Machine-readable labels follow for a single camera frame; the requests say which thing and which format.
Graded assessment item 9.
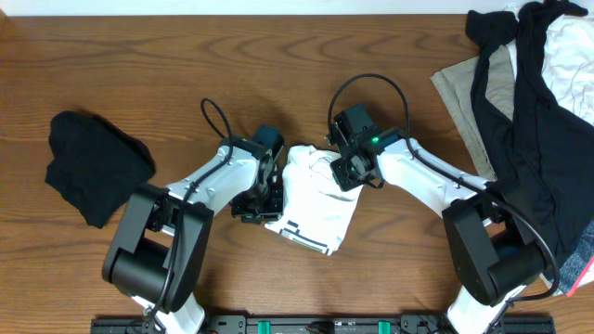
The black garment in pile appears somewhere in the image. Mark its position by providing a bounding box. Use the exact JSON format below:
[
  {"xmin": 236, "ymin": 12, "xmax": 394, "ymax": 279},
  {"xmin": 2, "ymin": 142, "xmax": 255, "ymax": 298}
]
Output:
[{"xmin": 465, "ymin": 1, "xmax": 593, "ymax": 264}]

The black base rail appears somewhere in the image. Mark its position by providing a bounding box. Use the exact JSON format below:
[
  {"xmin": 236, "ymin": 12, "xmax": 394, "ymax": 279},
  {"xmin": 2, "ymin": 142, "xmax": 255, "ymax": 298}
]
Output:
[{"xmin": 90, "ymin": 314, "xmax": 556, "ymax": 334}]

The white wrinkled garment in pile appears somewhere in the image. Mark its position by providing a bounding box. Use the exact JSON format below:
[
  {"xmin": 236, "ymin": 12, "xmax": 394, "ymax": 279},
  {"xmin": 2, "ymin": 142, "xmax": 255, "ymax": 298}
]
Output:
[{"xmin": 507, "ymin": 3, "xmax": 593, "ymax": 125}]

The grey cloth with red tag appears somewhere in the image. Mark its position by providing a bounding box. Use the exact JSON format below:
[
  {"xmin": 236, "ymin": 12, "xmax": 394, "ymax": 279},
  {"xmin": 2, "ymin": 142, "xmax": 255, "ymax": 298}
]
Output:
[{"xmin": 554, "ymin": 222, "xmax": 593, "ymax": 297}]

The beige garment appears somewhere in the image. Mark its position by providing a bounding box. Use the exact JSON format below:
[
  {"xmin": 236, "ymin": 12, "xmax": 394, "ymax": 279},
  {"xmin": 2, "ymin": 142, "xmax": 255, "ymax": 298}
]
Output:
[{"xmin": 431, "ymin": 45, "xmax": 515, "ymax": 180}]

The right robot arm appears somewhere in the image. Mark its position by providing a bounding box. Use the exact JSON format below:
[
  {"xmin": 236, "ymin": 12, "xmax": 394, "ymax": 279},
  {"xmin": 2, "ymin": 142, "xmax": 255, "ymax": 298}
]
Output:
[{"xmin": 328, "ymin": 105, "xmax": 559, "ymax": 333}]

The folded black cloth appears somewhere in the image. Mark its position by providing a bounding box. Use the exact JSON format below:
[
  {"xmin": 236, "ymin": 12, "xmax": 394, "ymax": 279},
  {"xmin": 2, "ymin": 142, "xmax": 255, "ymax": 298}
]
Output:
[{"xmin": 45, "ymin": 110, "xmax": 156, "ymax": 229}]

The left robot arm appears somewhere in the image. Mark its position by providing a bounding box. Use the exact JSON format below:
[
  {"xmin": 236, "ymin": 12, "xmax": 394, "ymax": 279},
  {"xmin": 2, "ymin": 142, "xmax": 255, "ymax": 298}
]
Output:
[{"xmin": 91, "ymin": 125, "xmax": 284, "ymax": 333}]

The white t-shirt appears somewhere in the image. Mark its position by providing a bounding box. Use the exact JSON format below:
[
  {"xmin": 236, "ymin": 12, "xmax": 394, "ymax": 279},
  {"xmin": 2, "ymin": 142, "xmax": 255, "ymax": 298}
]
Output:
[{"xmin": 265, "ymin": 146, "xmax": 363, "ymax": 256}]

